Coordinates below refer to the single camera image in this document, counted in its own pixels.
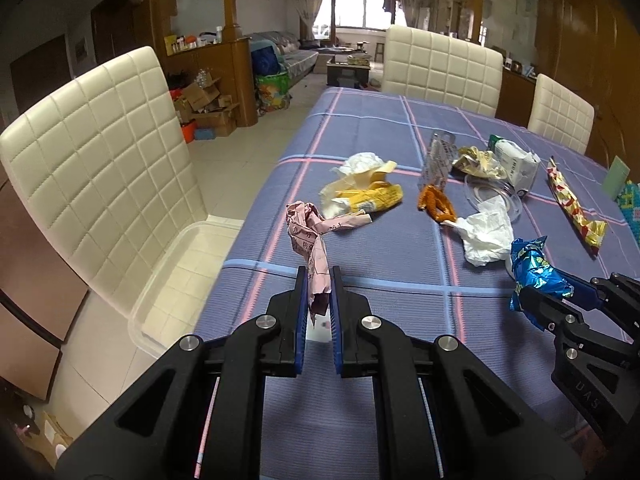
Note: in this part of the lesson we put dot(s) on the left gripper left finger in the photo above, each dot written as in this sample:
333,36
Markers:
285,353

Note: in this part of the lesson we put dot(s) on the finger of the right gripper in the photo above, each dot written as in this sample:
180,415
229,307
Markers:
547,312
617,294

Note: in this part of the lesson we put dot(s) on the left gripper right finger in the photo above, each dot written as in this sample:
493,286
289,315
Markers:
352,354

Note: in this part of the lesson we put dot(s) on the blue foil snack wrapper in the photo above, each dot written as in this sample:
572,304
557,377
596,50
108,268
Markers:
530,268

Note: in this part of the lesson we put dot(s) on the pink paper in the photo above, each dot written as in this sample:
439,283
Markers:
306,228

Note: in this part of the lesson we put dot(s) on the clear plastic cup stack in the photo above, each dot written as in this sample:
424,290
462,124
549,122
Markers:
439,159

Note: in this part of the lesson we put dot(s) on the red yellow snack wrapper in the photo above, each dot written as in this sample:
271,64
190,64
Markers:
591,232

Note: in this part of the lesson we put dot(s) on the teal patterned box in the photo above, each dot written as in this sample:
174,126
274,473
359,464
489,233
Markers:
629,203

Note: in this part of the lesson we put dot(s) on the white crumpled tissue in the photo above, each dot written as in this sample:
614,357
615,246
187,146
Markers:
487,236

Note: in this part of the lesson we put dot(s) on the clear plastic bin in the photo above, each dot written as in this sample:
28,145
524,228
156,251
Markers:
173,299

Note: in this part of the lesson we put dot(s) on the green card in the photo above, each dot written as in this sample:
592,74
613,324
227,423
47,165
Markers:
615,178

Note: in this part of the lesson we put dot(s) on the blue plaid tablecloth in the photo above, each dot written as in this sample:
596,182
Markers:
413,272

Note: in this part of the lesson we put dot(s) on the yellow snack bag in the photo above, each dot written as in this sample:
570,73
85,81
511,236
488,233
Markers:
361,186

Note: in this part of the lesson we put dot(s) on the orange candy wrapper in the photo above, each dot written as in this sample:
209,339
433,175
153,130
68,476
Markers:
436,204

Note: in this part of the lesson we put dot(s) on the clear plastic lid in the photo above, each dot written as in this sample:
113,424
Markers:
478,190

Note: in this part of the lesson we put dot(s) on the white milk carton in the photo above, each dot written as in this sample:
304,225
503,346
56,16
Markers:
521,166

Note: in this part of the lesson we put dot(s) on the beige crumpled wrapper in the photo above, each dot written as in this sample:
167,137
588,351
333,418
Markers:
479,163

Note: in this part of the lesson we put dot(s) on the cream chair right side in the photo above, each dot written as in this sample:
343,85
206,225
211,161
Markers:
560,115

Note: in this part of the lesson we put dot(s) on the cream chair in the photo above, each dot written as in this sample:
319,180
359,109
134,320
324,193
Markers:
103,169
560,115

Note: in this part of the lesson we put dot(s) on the colourful woven bag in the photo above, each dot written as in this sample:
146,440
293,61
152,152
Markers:
273,91

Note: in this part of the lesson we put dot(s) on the cardboard boxes pile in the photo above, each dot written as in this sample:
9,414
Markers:
204,112

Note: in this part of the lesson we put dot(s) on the cream chair left side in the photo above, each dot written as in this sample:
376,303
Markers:
103,169

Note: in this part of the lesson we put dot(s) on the coffee table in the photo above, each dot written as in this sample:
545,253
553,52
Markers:
348,71

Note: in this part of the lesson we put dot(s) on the brown refrigerator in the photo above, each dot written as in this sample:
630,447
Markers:
40,299

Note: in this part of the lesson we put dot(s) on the wooden partition cabinet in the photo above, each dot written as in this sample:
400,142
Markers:
228,62

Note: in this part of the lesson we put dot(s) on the grey sofa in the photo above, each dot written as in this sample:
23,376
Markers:
298,62

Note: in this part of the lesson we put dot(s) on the cardboard box on floor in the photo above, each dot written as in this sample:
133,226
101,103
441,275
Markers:
46,437

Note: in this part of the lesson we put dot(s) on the cream chair far end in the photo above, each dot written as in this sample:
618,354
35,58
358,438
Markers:
432,67

